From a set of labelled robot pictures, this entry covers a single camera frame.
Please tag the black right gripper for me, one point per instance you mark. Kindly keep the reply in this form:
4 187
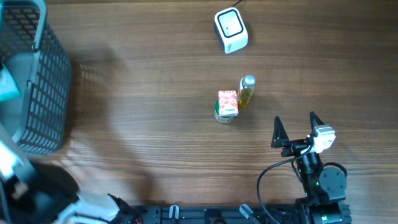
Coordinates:
280 139

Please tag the yellow dish soap bottle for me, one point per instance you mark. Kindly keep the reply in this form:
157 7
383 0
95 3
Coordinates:
246 89

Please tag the red juice carton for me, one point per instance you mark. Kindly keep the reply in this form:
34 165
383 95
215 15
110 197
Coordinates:
228 103

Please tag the green white round can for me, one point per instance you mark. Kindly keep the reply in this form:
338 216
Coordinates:
222 119

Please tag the green white 3M package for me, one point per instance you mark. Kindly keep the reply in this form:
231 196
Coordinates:
9 87

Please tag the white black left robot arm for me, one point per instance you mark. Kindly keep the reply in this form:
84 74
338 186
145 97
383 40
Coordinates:
32 192

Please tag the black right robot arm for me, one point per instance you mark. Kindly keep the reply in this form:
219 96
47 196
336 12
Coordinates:
324 184

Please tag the white barcode scanner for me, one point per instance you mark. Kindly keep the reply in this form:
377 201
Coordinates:
230 30

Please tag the grey plastic shopping basket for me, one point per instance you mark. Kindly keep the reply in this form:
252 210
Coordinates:
34 56

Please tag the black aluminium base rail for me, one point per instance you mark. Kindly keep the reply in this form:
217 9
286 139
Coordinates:
283 213

